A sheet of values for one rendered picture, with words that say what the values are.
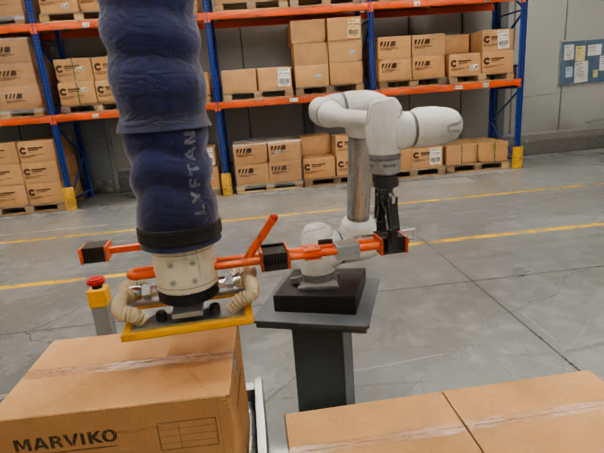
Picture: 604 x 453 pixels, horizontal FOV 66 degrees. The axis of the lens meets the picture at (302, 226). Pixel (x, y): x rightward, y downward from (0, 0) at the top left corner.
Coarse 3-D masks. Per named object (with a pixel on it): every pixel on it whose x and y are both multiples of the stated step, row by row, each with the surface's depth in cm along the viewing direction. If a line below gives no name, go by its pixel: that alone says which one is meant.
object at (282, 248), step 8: (264, 248) 137; (272, 248) 137; (280, 248) 136; (288, 248) 132; (264, 256) 129; (272, 256) 130; (280, 256) 130; (288, 256) 132; (264, 264) 131; (272, 264) 131; (280, 264) 131; (288, 264) 131
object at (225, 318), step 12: (156, 312) 123; (204, 312) 127; (216, 312) 125; (228, 312) 126; (240, 312) 125; (252, 312) 126; (132, 324) 124; (144, 324) 122; (156, 324) 122; (168, 324) 121; (180, 324) 122; (192, 324) 121; (204, 324) 121; (216, 324) 122; (228, 324) 123; (240, 324) 123; (120, 336) 118; (132, 336) 119; (144, 336) 119; (156, 336) 120
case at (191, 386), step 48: (96, 336) 153; (192, 336) 148; (48, 384) 128; (96, 384) 127; (144, 384) 125; (192, 384) 123; (240, 384) 145; (0, 432) 116; (48, 432) 117; (96, 432) 118; (144, 432) 119; (192, 432) 120; (240, 432) 133
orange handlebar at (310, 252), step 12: (360, 240) 140; (372, 240) 141; (408, 240) 139; (120, 252) 152; (300, 252) 134; (312, 252) 134; (324, 252) 134; (336, 252) 135; (216, 264) 130; (228, 264) 130; (240, 264) 131; (252, 264) 132; (132, 276) 127; (144, 276) 127
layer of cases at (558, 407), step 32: (512, 384) 177; (544, 384) 176; (576, 384) 174; (288, 416) 169; (320, 416) 168; (352, 416) 166; (384, 416) 165; (416, 416) 164; (448, 416) 163; (480, 416) 161; (512, 416) 160; (544, 416) 159; (576, 416) 158; (288, 448) 165; (320, 448) 153; (352, 448) 152; (384, 448) 151; (416, 448) 150; (448, 448) 149; (480, 448) 148; (512, 448) 147; (544, 448) 146; (576, 448) 145
